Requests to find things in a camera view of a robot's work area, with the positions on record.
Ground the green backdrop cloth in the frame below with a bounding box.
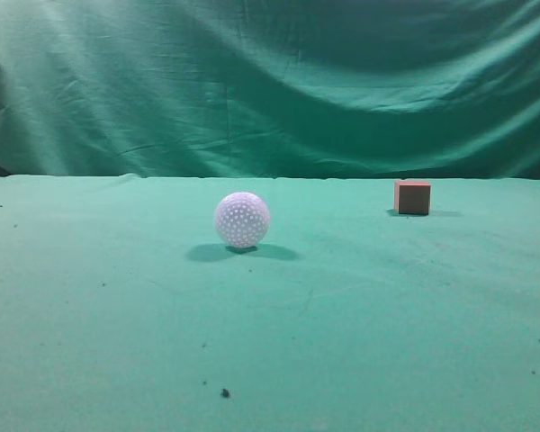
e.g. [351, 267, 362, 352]
[0, 1, 540, 179]

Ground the green table cloth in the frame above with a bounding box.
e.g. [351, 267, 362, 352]
[0, 175, 540, 431]

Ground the white dimpled golf ball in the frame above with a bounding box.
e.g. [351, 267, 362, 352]
[214, 192, 271, 248]

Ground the red cube block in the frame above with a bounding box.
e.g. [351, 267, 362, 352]
[393, 179, 431, 216]

